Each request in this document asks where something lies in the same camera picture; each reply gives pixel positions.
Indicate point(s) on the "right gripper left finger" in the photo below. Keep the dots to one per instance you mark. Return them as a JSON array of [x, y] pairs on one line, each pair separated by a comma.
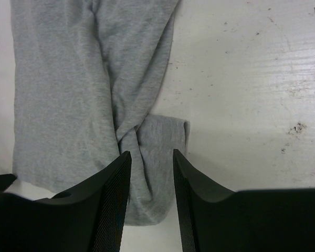
[[86, 217]]

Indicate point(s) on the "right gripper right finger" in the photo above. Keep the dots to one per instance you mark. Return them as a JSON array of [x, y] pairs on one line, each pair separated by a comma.
[[214, 218]]

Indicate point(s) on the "grey tank top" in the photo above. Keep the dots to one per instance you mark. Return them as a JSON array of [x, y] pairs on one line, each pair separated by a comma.
[[87, 74]]

